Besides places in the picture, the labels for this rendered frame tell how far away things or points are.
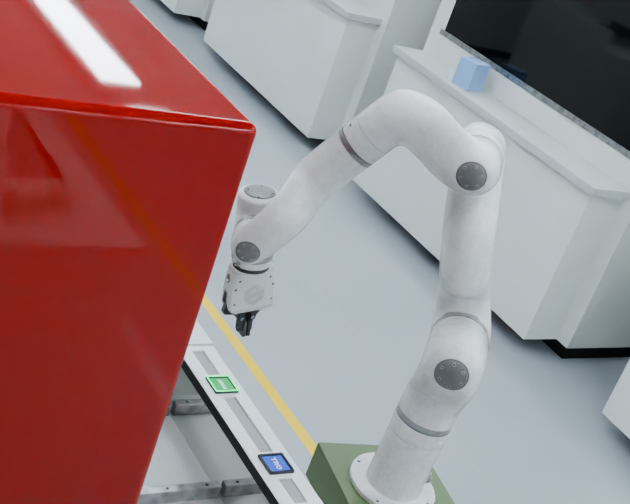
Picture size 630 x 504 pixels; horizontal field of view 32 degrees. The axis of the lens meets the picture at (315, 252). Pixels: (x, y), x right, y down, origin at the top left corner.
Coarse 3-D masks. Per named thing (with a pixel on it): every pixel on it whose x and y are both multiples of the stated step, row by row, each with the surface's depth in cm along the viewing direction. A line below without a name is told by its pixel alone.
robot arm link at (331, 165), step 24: (336, 144) 201; (312, 168) 203; (336, 168) 201; (360, 168) 202; (288, 192) 202; (312, 192) 204; (264, 216) 201; (288, 216) 202; (312, 216) 205; (240, 240) 204; (264, 240) 202; (288, 240) 204
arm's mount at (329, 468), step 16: (320, 448) 233; (336, 448) 235; (352, 448) 237; (368, 448) 239; (320, 464) 232; (336, 464) 230; (320, 480) 232; (336, 480) 225; (432, 480) 236; (320, 496) 231; (336, 496) 225; (352, 496) 222; (448, 496) 233
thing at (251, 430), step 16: (192, 352) 241; (208, 352) 243; (192, 368) 235; (208, 368) 238; (224, 368) 239; (208, 384) 231; (224, 400) 228; (240, 400) 230; (224, 416) 223; (240, 416) 225; (256, 416) 226; (240, 432) 220; (256, 432) 222; (272, 432) 223; (256, 448) 216; (272, 448) 218; (256, 464) 212; (272, 480) 209; (288, 480) 211; (304, 480) 212; (288, 496) 206; (304, 496) 208
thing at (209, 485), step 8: (144, 488) 212; (152, 488) 213; (160, 488) 214; (168, 488) 214; (176, 488) 215; (184, 488) 216; (192, 488) 217; (200, 488) 218; (208, 488) 219; (216, 488) 220; (144, 496) 211; (152, 496) 212; (160, 496) 213; (168, 496) 214; (176, 496) 215; (184, 496) 216; (192, 496) 218; (200, 496) 219; (208, 496) 220; (216, 496) 221
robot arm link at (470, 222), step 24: (504, 144) 201; (456, 192) 204; (456, 216) 202; (480, 216) 201; (456, 240) 201; (480, 240) 201; (456, 264) 203; (480, 264) 203; (456, 288) 206; (480, 288) 206; (456, 312) 214; (480, 312) 214
